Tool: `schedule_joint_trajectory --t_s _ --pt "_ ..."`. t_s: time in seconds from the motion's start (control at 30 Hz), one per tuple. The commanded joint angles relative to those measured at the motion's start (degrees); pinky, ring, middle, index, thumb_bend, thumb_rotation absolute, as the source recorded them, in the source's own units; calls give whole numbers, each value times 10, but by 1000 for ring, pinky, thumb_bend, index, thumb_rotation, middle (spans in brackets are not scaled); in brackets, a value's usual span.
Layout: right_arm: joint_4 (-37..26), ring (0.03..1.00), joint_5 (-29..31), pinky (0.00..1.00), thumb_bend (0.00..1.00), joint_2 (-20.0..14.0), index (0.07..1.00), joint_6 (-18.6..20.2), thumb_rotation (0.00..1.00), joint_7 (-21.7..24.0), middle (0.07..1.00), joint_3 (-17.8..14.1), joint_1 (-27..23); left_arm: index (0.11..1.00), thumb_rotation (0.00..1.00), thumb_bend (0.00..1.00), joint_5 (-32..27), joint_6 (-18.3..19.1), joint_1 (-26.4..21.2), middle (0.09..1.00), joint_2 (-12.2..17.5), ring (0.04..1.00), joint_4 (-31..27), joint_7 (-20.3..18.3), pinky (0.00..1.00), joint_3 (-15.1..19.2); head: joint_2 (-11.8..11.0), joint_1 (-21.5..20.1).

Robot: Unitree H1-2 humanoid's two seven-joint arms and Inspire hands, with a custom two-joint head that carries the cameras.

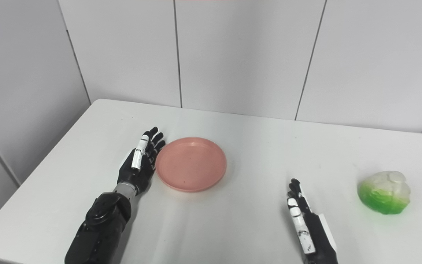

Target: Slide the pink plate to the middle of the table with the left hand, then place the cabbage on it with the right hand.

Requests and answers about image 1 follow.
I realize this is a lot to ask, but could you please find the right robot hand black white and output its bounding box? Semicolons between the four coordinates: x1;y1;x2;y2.
286;178;339;264

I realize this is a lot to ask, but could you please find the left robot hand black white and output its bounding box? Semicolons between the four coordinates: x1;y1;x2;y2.
117;126;166;196

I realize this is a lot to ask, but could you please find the pink plate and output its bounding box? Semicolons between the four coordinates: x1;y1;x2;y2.
155;137;227;193

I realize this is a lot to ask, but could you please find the green white cabbage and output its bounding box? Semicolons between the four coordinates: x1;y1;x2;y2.
358;170;411;215

